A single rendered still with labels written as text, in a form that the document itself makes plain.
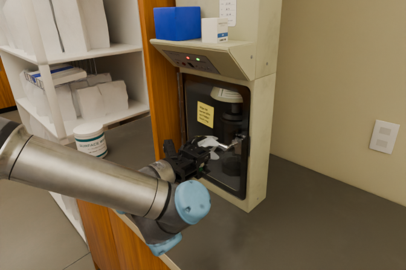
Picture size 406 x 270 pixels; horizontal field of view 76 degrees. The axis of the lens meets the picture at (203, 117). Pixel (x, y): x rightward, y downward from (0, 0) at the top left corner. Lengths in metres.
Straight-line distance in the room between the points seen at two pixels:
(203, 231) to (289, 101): 0.65
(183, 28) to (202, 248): 0.64
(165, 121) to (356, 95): 0.71
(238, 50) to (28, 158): 0.48
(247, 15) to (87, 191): 0.55
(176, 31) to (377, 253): 0.85
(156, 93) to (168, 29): 0.27
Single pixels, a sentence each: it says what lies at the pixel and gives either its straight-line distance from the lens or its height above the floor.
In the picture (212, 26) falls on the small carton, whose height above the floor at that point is 1.55.
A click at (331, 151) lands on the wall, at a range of 1.20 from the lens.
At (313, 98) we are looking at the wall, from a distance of 1.15.
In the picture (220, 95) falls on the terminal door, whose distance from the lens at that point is 0.81.
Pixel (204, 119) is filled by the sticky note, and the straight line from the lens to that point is 0.89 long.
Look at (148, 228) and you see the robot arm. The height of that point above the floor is 1.17.
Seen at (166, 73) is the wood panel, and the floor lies 1.38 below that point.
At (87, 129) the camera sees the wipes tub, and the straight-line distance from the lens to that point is 1.32.
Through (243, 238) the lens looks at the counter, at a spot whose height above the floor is 0.94.
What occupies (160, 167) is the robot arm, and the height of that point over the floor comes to 1.23.
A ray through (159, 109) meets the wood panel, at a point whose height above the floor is 1.25.
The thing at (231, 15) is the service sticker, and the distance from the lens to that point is 0.76.
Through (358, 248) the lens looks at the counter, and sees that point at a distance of 0.96.
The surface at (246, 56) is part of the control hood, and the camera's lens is 0.68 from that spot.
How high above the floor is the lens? 1.60
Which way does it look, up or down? 23 degrees down
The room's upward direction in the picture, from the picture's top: 2 degrees counter-clockwise
